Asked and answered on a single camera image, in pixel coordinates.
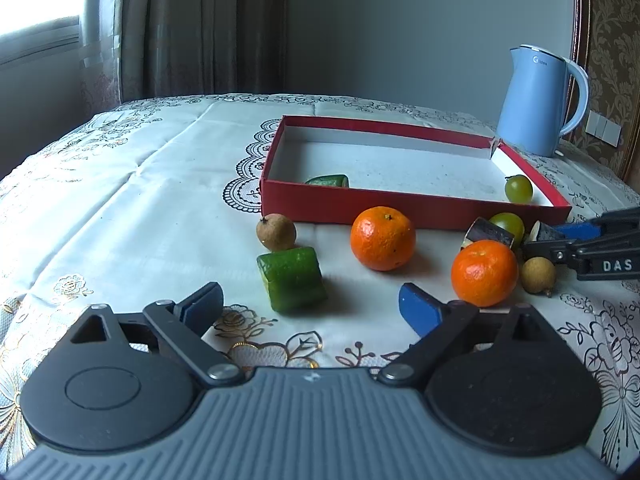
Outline brown longan fruit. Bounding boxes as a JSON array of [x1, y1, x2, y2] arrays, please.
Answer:
[[256, 214, 297, 252], [520, 257, 556, 297]]

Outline green tomato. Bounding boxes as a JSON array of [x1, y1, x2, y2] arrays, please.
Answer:
[[489, 212, 525, 246], [504, 174, 534, 204]]

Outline orange mandarin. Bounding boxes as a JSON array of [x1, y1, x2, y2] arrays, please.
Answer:
[[349, 206, 416, 272], [450, 240, 518, 308]]

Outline dark sugarcane piece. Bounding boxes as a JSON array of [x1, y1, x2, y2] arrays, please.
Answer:
[[460, 218, 514, 249], [526, 221, 566, 243]]

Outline green cucumber piece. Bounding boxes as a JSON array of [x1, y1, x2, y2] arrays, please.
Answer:
[[256, 247, 328, 314], [306, 174, 349, 188]]

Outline light blue electric kettle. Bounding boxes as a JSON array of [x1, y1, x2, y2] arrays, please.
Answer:
[[497, 44, 589, 157]]

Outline white lace patterned tablecloth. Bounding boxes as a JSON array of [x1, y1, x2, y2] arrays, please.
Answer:
[[0, 92, 640, 480]]

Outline red shallow cardboard box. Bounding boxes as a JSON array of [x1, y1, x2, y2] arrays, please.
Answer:
[[259, 116, 572, 231]]

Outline brown patterned curtain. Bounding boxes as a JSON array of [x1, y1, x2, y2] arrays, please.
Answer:
[[79, 0, 286, 114]]

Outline white wall switch panel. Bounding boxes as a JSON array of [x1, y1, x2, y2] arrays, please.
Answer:
[[585, 110, 622, 148]]

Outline window frame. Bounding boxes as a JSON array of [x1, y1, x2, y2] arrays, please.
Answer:
[[1, 16, 79, 65]]

